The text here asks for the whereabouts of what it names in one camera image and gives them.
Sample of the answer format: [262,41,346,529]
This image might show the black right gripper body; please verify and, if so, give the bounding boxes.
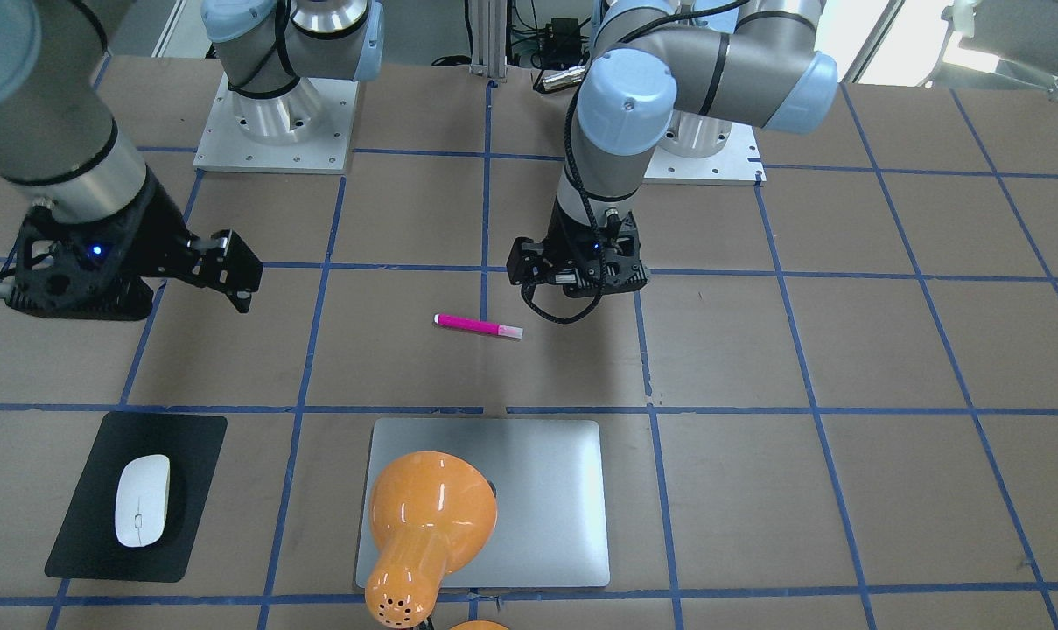
[4,170,201,320]

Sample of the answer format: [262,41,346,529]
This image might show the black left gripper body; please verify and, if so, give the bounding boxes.
[542,206,649,298]

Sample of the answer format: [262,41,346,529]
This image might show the pink marker pen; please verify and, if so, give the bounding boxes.
[433,312,523,340]

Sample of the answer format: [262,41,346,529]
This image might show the white computer mouse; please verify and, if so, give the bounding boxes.
[114,454,170,548]

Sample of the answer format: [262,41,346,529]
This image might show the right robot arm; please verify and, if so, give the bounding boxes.
[0,1,384,320]

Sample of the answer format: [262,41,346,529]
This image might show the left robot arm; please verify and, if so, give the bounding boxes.
[506,1,839,299]

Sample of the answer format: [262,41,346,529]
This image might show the black mousepad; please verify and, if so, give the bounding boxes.
[44,412,229,583]

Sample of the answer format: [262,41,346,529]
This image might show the silver apple laptop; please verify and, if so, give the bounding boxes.
[366,417,610,590]

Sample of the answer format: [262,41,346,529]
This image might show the orange desk lamp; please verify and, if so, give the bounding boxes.
[364,451,498,629]

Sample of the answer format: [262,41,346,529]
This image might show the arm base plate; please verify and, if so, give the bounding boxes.
[193,77,361,175]
[644,111,766,186]

